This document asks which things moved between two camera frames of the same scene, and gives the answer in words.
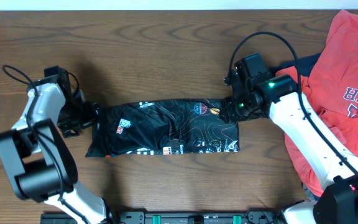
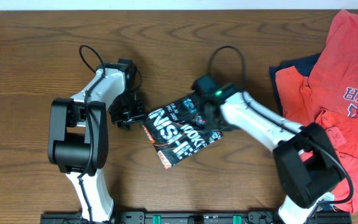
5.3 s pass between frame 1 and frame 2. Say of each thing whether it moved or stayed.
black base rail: stayed
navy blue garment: stayed
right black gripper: moved
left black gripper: moved
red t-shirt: stayed
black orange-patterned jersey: moved
